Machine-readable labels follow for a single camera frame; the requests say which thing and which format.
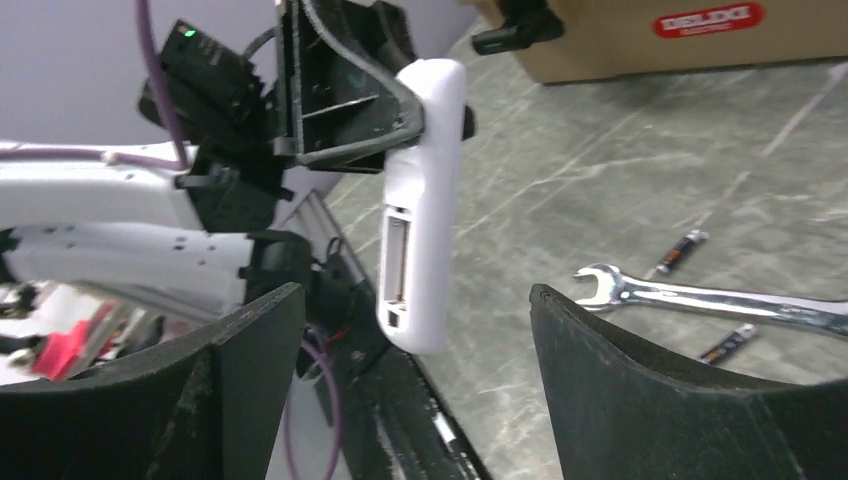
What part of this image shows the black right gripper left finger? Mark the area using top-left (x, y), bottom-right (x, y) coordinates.
top-left (1, 284), bottom-right (305, 479)

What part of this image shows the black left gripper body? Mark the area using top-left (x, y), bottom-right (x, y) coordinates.
top-left (158, 19), bottom-right (276, 153)

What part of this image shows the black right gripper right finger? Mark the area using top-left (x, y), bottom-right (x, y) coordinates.
top-left (529, 284), bottom-right (847, 480)

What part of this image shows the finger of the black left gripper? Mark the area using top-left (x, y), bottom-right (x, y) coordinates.
top-left (291, 1), bottom-right (424, 169)

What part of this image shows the white remote control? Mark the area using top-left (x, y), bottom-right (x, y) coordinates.
top-left (376, 59), bottom-right (466, 355)

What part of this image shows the black AAA battery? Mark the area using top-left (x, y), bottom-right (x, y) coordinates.
top-left (655, 229), bottom-right (710, 275)
top-left (698, 324), bottom-right (757, 365)

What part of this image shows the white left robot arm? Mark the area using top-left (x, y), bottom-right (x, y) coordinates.
top-left (1, 139), bottom-right (254, 321)

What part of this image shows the silver combination wrench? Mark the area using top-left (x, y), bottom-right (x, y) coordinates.
top-left (573, 263), bottom-right (847, 340)

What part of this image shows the tan plastic toolbox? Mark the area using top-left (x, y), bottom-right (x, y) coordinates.
top-left (463, 0), bottom-right (848, 85)

